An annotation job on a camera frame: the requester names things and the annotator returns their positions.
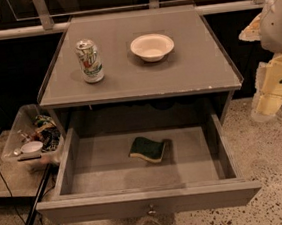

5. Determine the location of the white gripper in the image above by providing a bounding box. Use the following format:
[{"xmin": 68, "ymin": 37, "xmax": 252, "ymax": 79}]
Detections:
[{"xmin": 239, "ymin": 15, "xmax": 282, "ymax": 122}]

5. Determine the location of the green and yellow sponge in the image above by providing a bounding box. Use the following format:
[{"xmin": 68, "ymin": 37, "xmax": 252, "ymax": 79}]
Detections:
[{"xmin": 129, "ymin": 136, "xmax": 166, "ymax": 163}]

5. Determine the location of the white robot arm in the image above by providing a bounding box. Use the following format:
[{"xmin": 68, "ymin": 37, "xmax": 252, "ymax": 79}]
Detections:
[{"xmin": 239, "ymin": 0, "xmax": 282, "ymax": 122}]

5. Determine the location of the grey cabinet with counter top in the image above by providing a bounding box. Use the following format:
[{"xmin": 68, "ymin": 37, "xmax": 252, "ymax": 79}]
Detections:
[{"xmin": 28, "ymin": 0, "xmax": 249, "ymax": 143}]

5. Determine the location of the metal drawer knob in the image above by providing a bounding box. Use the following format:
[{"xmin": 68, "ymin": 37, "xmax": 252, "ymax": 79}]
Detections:
[{"xmin": 147, "ymin": 204, "xmax": 157, "ymax": 216}]

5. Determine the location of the open grey top drawer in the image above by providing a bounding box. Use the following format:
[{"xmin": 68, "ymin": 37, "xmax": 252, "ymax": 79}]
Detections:
[{"xmin": 37, "ymin": 113, "xmax": 261, "ymax": 224}]

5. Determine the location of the white paper bowl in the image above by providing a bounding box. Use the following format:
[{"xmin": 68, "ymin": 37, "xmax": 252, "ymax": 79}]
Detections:
[{"xmin": 130, "ymin": 34, "xmax": 174, "ymax": 62}]

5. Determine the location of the green soda can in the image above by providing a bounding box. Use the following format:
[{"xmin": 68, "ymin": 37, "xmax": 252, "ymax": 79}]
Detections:
[{"xmin": 75, "ymin": 39, "xmax": 104, "ymax": 84}]

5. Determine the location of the colourful clutter in bin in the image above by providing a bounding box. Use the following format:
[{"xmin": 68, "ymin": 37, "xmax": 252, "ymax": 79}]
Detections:
[{"xmin": 17, "ymin": 114, "xmax": 61, "ymax": 153}]

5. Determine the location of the clear plastic storage bin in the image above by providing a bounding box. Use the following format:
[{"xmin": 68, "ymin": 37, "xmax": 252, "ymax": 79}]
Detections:
[{"xmin": 1, "ymin": 104, "xmax": 65, "ymax": 171}]

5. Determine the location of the small white bowl in bin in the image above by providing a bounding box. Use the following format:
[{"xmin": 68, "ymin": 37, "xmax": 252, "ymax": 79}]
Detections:
[{"xmin": 20, "ymin": 140, "xmax": 43, "ymax": 154}]

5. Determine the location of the black metal stand leg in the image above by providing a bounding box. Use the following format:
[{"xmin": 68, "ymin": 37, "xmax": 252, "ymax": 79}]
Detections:
[{"xmin": 24, "ymin": 163, "xmax": 52, "ymax": 225}]

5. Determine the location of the metal window railing frame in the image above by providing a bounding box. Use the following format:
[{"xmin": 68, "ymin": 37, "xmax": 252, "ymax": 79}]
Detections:
[{"xmin": 0, "ymin": 0, "xmax": 282, "ymax": 41}]

